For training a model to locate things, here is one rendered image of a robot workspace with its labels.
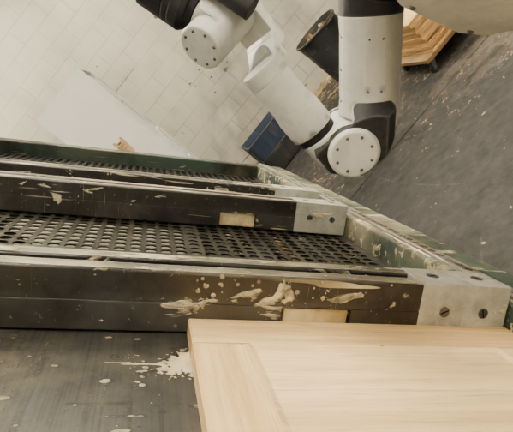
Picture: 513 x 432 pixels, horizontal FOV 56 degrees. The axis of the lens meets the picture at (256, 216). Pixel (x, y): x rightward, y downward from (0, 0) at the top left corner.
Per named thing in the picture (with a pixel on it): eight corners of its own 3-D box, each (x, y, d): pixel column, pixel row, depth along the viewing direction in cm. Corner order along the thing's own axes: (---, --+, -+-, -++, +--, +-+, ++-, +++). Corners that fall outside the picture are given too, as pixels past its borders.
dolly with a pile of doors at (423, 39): (487, 15, 338) (451, -27, 326) (438, 74, 342) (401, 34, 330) (440, 26, 396) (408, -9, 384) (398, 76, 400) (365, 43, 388)
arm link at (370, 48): (386, 146, 83) (392, 6, 73) (405, 175, 72) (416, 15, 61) (319, 151, 84) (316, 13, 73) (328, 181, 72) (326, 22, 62)
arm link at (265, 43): (216, -3, 73) (273, 66, 77) (184, 29, 68) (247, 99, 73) (240, -27, 68) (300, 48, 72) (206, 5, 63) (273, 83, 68)
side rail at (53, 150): (254, 191, 207) (258, 166, 205) (-27, 165, 182) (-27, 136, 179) (251, 189, 215) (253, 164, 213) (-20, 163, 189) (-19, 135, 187)
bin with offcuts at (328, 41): (385, 51, 467) (339, 3, 447) (351, 93, 471) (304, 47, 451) (365, 55, 516) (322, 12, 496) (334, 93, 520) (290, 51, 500)
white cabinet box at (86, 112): (261, 213, 459) (78, 67, 398) (223, 259, 464) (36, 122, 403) (251, 200, 517) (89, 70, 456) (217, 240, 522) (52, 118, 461)
